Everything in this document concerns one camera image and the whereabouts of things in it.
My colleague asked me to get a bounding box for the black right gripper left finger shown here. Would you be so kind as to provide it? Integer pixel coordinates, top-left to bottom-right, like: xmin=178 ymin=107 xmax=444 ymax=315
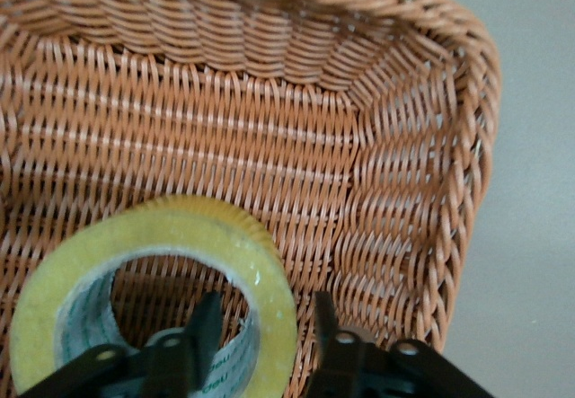
xmin=17 ymin=292 xmax=224 ymax=398

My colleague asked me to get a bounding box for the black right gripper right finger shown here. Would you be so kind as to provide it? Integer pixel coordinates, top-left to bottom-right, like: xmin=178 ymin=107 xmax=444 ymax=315
xmin=314 ymin=292 xmax=491 ymax=398

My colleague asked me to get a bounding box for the yellowish clear tape roll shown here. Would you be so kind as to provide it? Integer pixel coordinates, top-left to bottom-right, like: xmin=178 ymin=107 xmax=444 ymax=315
xmin=8 ymin=193 xmax=298 ymax=398

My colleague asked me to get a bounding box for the deep brown wicker basket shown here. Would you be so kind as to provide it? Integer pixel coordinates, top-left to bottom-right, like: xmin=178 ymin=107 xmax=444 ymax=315
xmin=0 ymin=0 xmax=502 ymax=398

